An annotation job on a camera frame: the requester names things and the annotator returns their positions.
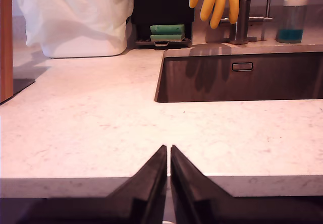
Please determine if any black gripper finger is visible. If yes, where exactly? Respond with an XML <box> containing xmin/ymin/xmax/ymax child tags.
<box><xmin>170</xmin><ymin>144</ymin><xmax>234</xmax><ymax>224</ymax></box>
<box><xmin>105</xmin><ymin>145</ymin><xmax>168</xmax><ymax>224</ymax></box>

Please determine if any wooden magnetic knife block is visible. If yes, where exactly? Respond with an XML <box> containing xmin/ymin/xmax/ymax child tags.
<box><xmin>0</xmin><ymin>0</ymin><xmax>36</xmax><ymax>106</ymax></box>

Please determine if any stainless steel sink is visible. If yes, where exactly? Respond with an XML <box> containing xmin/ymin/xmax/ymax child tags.
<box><xmin>153</xmin><ymin>44</ymin><xmax>323</xmax><ymax>104</ymax></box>

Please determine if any green sponge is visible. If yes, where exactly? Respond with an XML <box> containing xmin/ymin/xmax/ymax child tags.
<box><xmin>150</xmin><ymin>34</ymin><xmax>185</xmax><ymax>43</ymax></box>
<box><xmin>150</xmin><ymin>24</ymin><xmax>186</xmax><ymax>36</ymax></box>

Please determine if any white plastic bag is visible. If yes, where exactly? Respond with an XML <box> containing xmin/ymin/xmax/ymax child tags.
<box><xmin>12</xmin><ymin>0</ymin><xmax>135</xmax><ymax>59</ymax></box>

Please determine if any black sink caddy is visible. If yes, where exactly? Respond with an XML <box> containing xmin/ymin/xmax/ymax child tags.
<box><xmin>128</xmin><ymin>0</ymin><xmax>195</xmax><ymax>49</ymax></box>

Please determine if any glass soap dispenser blue liquid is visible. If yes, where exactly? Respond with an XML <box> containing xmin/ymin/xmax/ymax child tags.
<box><xmin>276</xmin><ymin>0</ymin><xmax>309</xmax><ymax>44</ymax></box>

